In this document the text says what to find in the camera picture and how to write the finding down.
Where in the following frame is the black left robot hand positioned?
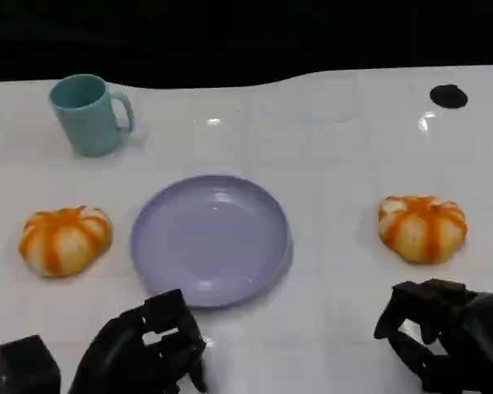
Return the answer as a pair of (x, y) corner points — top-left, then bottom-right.
(67, 288), (209, 394)

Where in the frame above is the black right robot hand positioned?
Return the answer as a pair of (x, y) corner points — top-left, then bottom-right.
(373, 278), (493, 394)

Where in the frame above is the orange and white bread roll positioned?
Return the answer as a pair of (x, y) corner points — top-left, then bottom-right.
(18, 205), (113, 277)
(378, 195), (468, 264)

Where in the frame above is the lilac plate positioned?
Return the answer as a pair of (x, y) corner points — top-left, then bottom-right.
(130, 175), (293, 309)

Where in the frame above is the pale green mug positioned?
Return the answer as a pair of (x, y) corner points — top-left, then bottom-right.
(48, 73), (135, 158)

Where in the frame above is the black round table grommet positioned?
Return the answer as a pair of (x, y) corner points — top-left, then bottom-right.
(429, 84), (468, 109)

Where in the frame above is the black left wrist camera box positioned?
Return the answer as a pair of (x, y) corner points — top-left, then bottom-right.
(0, 334), (62, 394)

